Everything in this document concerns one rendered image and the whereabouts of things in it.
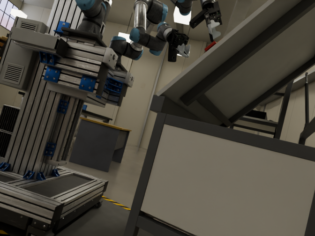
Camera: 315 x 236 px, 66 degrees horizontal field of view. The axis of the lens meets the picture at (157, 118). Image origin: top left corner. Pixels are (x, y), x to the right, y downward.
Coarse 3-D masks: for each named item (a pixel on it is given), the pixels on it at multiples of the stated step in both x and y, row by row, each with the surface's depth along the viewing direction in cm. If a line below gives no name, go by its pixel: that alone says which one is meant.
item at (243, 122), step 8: (288, 88) 190; (288, 96) 189; (240, 120) 223; (248, 120) 199; (256, 120) 196; (264, 120) 197; (280, 120) 189; (232, 128) 256; (248, 128) 250; (256, 128) 247; (264, 128) 232; (272, 128) 218; (280, 128) 188
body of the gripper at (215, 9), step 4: (204, 4) 129; (208, 4) 129; (212, 4) 129; (216, 4) 128; (208, 8) 129; (212, 8) 129; (216, 8) 127; (208, 12) 127; (212, 12) 126; (216, 12) 125; (220, 12) 124; (204, 16) 130; (212, 16) 126; (216, 16) 126; (220, 16) 131; (216, 20) 126; (220, 20) 127; (220, 24) 130
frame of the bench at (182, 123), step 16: (160, 112) 96; (160, 128) 95; (192, 128) 89; (208, 128) 87; (224, 128) 84; (256, 144) 79; (272, 144) 77; (288, 144) 75; (144, 160) 95; (144, 176) 94; (144, 192) 93; (128, 224) 93; (144, 224) 90; (160, 224) 89
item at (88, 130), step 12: (84, 120) 356; (84, 132) 355; (96, 132) 355; (108, 132) 355; (120, 132) 391; (84, 144) 354; (96, 144) 354; (108, 144) 354; (120, 144) 427; (72, 156) 353; (84, 156) 353; (96, 156) 352; (108, 156) 352; (120, 156) 468; (96, 168) 351; (108, 168) 351
